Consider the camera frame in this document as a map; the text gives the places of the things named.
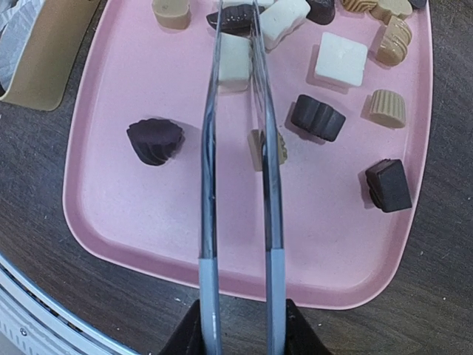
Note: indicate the dark ridged chocolate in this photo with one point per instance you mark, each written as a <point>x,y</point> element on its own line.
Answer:
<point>317,118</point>

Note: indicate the front aluminium rail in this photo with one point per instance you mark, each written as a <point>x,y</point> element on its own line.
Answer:
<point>34,323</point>

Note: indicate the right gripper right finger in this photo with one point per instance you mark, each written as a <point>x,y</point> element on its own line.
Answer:
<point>300,338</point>

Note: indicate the beige tin box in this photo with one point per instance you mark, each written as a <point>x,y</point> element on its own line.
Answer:
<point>39,44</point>

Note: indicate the white square chocolate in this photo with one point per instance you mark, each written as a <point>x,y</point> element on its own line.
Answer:
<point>341,60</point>

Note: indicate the pink tray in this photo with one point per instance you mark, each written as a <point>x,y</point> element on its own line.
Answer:
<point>340,250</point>

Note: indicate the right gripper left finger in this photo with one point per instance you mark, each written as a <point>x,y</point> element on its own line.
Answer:
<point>187,338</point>

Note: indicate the tan chocolate under tongs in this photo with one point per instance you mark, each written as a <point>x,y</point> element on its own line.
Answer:
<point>254,142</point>

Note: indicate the metal tongs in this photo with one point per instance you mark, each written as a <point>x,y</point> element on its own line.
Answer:
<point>272,194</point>

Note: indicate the dark shell chocolate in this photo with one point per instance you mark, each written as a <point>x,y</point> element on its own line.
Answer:
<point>155,140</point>

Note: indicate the dark square chocolate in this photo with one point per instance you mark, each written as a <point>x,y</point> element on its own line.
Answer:
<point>388,186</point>

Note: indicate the tan ridged cup chocolate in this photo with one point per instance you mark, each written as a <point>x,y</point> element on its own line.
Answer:
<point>388,109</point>

